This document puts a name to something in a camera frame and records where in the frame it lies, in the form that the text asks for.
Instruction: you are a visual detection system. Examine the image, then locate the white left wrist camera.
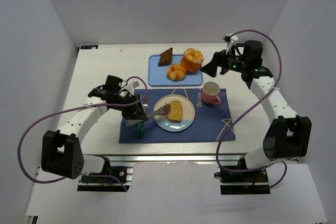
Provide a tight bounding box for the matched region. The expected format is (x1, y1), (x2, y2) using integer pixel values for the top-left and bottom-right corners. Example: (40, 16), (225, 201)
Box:
(121, 81), (140, 97)

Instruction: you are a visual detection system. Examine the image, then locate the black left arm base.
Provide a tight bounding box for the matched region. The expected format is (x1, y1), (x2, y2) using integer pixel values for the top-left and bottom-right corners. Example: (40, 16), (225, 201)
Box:
(77, 162), (133, 193)

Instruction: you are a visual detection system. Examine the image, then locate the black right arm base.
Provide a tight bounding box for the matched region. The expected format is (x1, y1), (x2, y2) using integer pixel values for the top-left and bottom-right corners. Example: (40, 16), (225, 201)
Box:
(214, 168), (270, 195)

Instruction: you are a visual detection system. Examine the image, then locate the dark brown croissant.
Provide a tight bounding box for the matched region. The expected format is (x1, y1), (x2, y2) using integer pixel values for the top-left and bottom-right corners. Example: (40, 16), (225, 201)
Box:
(158, 47), (173, 67)

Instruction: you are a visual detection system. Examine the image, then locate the tall orange muffin bread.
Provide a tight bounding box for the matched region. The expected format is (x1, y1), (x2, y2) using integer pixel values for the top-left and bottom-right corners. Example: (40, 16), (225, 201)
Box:
(180, 48), (204, 72)

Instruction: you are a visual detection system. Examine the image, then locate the round orange glazed bun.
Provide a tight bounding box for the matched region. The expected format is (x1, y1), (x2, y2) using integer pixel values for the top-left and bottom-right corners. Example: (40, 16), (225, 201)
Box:
(166, 63), (187, 81)

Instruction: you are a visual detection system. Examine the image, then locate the fork with teal handle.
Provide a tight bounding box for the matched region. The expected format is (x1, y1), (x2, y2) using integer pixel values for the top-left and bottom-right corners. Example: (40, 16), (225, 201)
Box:
(142, 97), (149, 112)

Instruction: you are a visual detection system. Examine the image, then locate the blue label sticker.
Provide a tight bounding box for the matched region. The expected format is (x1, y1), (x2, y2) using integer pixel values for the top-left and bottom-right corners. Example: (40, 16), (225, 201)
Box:
(80, 45), (99, 50)

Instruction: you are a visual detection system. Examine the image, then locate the dark blue placemat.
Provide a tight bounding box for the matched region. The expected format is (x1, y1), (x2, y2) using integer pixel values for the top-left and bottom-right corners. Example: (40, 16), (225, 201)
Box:
(119, 88), (232, 144)

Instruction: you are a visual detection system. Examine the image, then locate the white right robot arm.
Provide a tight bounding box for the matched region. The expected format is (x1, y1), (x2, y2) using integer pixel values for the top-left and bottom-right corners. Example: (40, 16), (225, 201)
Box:
(201, 40), (312, 173)

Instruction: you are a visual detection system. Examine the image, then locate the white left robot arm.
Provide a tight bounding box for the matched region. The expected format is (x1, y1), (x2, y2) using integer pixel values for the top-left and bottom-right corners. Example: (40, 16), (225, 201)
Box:
(41, 76), (148, 179)

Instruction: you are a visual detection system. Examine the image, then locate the aluminium table frame rail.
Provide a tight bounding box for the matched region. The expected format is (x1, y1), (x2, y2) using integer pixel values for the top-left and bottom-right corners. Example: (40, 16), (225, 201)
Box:
(49, 140), (298, 162)

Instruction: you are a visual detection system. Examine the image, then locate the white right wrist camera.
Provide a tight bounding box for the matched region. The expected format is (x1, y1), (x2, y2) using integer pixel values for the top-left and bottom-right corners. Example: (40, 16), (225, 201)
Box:
(223, 33), (238, 54)

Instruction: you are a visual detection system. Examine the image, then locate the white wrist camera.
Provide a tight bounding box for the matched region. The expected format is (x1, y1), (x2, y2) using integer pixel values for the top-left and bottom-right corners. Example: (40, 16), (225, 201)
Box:
(223, 33), (238, 54)
(121, 81), (140, 97)

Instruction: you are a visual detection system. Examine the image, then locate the pink mug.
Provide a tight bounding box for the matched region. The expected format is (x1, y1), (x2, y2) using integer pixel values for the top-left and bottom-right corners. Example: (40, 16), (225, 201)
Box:
(201, 81), (222, 105)

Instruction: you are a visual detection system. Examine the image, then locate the spoon with teal handle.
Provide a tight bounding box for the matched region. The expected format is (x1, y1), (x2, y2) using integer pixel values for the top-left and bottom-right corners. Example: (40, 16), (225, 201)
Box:
(135, 123), (141, 137)

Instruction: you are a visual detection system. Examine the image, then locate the round pink blue plate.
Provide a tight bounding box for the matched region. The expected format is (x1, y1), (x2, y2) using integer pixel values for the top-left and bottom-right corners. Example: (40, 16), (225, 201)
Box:
(154, 94), (195, 132)

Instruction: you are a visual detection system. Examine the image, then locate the knife with teal handle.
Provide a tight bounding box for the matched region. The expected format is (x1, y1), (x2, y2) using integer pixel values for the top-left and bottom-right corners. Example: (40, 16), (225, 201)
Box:
(137, 121), (144, 137)

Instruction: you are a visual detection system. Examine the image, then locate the blue tray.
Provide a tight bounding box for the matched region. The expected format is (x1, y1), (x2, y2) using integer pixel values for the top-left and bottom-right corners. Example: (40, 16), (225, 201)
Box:
(148, 54), (203, 87)

